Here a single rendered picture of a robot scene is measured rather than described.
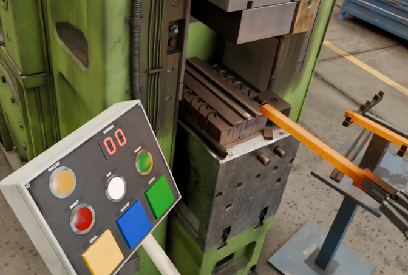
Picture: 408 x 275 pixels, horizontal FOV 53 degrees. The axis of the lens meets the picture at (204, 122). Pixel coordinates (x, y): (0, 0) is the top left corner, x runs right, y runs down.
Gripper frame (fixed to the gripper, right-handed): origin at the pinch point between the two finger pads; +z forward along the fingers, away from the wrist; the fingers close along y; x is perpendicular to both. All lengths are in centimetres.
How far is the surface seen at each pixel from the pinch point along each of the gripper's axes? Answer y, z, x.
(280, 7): 1, 44, 28
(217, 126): -11.8, 46.4, -9.1
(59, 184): -67, 28, 10
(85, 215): -63, 24, 3
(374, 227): 103, 24, -107
